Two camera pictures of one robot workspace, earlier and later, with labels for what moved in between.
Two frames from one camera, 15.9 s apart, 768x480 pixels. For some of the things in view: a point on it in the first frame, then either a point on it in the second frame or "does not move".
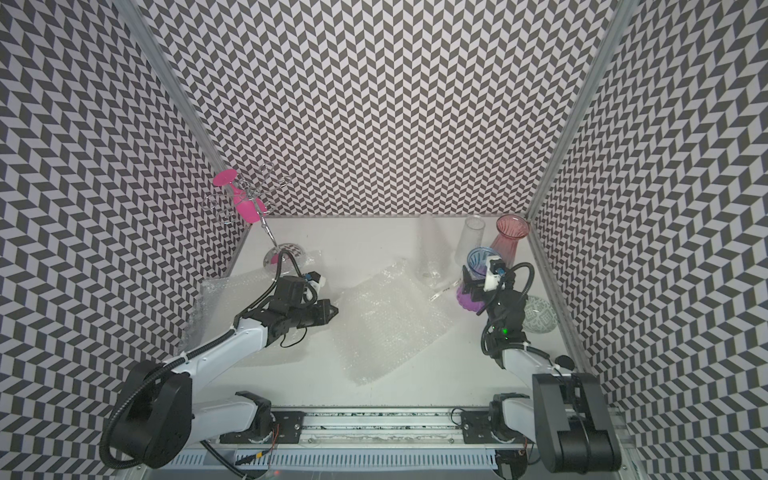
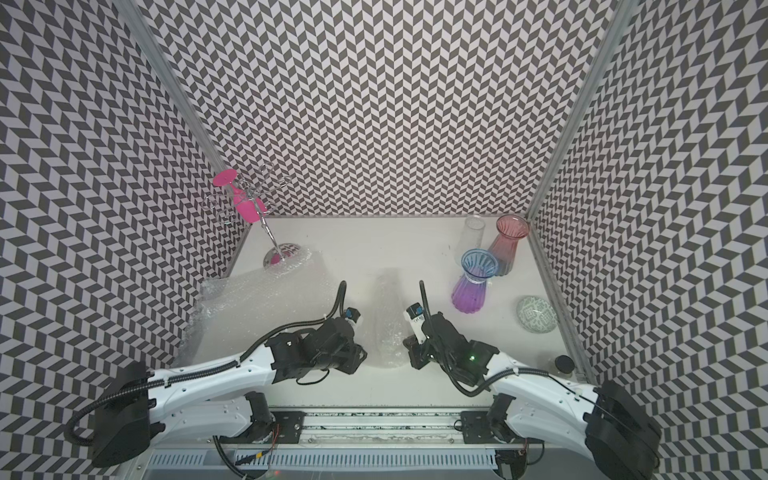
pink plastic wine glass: x=251 y=209 does not move
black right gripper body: x=492 y=298 to x=444 y=357
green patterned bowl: x=539 y=316 does not move
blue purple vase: x=475 y=274 does not move
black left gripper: x=323 y=318 to x=355 y=351
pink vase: x=509 y=228 does not move
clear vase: x=433 y=260 to x=389 y=350
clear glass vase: x=470 y=237 does not move
